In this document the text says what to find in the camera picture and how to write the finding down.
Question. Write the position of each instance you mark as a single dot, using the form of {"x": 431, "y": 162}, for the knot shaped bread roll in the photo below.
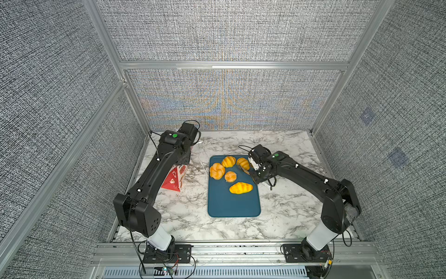
{"x": 217, "y": 171}

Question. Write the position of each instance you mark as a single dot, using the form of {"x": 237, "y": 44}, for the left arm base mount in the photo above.
{"x": 180, "y": 254}

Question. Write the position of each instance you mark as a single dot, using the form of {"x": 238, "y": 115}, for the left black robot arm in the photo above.
{"x": 134, "y": 209}

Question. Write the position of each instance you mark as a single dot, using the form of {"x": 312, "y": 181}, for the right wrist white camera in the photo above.
{"x": 254, "y": 164}

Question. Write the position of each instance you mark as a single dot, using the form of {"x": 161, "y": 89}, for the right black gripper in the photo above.
{"x": 252, "y": 173}

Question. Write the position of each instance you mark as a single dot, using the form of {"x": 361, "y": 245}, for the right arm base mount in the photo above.
{"x": 298, "y": 253}

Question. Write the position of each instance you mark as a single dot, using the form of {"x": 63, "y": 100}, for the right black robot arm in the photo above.
{"x": 340, "y": 203}

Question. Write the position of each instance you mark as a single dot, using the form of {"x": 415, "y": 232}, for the yellow striped croissant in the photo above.
{"x": 241, "y": 188}

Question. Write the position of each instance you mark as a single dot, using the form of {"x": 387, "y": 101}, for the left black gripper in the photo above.
{"x": 186, "y": 161}

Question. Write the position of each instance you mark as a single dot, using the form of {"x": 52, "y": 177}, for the striped yellow bun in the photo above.
{"x": 229, "y": 161}
{"x": 243, "y": 163}

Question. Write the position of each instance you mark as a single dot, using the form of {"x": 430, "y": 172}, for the small round crusty bun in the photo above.
{"x": 230, "y": 177}

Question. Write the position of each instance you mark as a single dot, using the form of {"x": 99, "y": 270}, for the red white paper gift bag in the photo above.
{"x": 174, "y": 179}

